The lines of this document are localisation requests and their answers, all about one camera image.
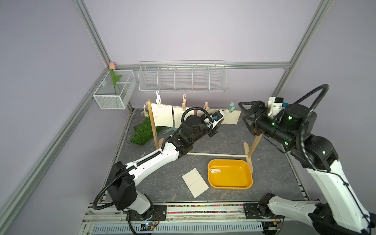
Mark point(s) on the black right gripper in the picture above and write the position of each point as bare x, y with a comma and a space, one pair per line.
255, 129

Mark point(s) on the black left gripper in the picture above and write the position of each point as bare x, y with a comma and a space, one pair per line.
212, 132

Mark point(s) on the white postcard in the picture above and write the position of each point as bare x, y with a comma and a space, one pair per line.
162, 115
195, 182
178, 112
231, 118
211, 111

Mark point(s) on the green clothespin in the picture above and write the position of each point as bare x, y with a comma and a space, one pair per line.
232, 107

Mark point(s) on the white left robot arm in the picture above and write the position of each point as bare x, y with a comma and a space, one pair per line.
123, 192

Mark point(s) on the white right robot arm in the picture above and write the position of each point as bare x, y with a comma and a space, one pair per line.
342, 213

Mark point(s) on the wooden hooked clothespin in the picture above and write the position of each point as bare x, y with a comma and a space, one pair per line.
184, 102

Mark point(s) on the white hooked clothespin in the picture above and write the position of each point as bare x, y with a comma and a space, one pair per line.
158, 99

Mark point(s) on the green artificial grass mat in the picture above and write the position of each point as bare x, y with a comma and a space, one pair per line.
143, 133

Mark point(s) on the yellow plastic tray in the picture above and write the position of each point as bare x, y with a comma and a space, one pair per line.
234, 175

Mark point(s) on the pink artificial tulip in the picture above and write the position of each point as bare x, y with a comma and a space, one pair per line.
115, 78

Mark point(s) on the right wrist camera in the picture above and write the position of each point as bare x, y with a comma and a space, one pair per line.
275, 105

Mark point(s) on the wooden drying rack frame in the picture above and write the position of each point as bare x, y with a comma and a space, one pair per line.
248, 150

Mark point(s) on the white wire wall shelf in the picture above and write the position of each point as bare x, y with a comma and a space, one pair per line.
183, 76

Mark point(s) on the white mesh wall basket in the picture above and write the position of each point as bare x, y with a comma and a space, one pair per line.
104, 94

